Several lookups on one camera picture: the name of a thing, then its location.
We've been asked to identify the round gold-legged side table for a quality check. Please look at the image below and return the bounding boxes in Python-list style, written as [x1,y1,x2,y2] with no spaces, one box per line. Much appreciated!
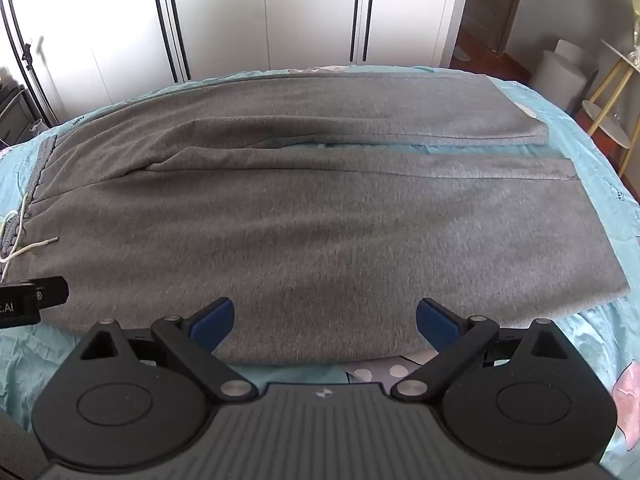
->
[580,37,640,172]

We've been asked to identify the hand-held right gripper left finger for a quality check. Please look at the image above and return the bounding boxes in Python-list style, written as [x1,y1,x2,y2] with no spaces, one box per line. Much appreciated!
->
[76,297,258,403]

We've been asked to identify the dark grey box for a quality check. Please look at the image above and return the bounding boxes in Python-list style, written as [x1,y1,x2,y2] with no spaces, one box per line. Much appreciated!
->
[0,84,32,150]

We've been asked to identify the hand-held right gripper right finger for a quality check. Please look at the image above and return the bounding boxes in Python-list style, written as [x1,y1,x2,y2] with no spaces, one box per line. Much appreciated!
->
[390,297,573,403]

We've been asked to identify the teal printed bed sheet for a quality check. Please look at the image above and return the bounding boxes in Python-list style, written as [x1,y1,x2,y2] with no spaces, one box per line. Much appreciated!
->
[0,62,640,463]

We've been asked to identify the white wardrobe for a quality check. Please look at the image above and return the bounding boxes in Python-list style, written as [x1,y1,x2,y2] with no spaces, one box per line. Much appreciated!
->
[0,0,475,128]

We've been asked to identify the black light stand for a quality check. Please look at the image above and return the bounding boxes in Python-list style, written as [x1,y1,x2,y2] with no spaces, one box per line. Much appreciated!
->
[0,0,67,127]

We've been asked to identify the grey pants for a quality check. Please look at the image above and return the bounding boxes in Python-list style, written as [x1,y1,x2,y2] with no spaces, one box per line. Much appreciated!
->
[2,71,630,366]

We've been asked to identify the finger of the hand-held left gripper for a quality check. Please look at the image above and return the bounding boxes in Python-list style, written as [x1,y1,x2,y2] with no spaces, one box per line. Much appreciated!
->
[36,276,70,308]

